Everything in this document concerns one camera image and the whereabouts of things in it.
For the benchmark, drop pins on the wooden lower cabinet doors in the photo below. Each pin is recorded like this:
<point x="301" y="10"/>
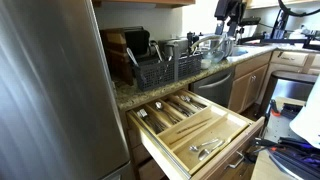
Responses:
<point x="248" y="80"/>

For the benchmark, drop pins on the glass mixing bowl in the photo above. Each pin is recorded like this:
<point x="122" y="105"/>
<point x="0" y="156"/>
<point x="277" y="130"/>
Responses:
<point x="214" y="47"/>

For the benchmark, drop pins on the small white ramekin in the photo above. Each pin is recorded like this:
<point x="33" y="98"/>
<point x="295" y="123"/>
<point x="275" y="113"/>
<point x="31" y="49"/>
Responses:
<point x="205" y="63"/>

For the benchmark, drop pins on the black camera tripod stand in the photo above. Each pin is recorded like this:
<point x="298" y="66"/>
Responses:
<point x="279" y="29"/>

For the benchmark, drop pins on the knives bundle in drawer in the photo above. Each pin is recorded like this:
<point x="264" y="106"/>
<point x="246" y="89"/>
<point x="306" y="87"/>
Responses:
<point x="179" y="107"/>

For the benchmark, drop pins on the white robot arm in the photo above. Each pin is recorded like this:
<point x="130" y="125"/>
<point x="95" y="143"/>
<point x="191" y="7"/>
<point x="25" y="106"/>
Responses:
<point x="233" y="9"/>

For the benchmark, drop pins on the wooden cutting boards stack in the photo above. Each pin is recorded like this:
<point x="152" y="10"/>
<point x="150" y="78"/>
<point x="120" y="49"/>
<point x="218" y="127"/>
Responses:
<point x="116" y="41"/>

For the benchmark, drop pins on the silver spoon from holder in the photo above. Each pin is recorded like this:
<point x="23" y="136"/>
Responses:
<point x="158" y="52"/>

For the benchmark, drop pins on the wooden chopstick upper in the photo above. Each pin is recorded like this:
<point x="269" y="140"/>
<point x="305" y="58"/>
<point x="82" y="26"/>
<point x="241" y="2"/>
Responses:
<point x="191" y="126"/>

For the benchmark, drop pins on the small silver spoon front compartment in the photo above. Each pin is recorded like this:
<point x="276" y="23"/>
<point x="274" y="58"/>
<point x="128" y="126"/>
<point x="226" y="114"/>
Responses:
<point x="196" y="148"/>

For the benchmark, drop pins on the forks bundle in drawer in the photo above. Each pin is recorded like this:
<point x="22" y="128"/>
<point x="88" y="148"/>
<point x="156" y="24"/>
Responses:
<point x="156" y="125"/>

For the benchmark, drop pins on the wooden chopstick lower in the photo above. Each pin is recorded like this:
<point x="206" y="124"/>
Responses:
<point x="196" y="129"/>

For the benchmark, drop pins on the dark grey utensil holder basket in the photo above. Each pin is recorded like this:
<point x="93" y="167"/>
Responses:
<point x="155" y="73"/>

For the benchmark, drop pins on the open wooden cutlery drawer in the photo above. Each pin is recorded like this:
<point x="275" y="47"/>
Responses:
<point x="196" y="133"/>

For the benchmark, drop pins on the wooden cutlery tray organizer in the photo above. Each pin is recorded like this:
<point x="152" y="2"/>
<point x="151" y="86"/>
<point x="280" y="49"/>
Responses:
<point x="193" y="128"/>

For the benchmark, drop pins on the metal drawer handle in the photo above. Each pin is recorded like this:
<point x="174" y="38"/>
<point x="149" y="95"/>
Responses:
<point x="238" y="162"/>

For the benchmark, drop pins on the silver spoon in drawer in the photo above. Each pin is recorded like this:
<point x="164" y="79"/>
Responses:
<point x="160" y="107"/>

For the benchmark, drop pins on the stainless dishwasher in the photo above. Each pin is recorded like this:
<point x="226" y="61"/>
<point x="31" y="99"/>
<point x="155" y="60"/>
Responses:
<point x="216" y="87"/>

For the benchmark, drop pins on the stainless steel refrigerator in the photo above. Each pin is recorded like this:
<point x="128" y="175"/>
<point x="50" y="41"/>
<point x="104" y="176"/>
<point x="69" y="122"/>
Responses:
<point x="58" y="115"/>

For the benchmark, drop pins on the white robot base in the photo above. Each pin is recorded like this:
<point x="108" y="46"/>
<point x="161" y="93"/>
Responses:
<point x="307" y="123"/>

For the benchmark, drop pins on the wooden chopstick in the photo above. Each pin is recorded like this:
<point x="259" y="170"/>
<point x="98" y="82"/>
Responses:
<point x="196" y="129"/>
<point x="191" y="126"/>

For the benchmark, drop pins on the spoon left in holder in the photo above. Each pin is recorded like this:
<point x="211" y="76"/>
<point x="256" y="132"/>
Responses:
<point x="130" y="54"/>

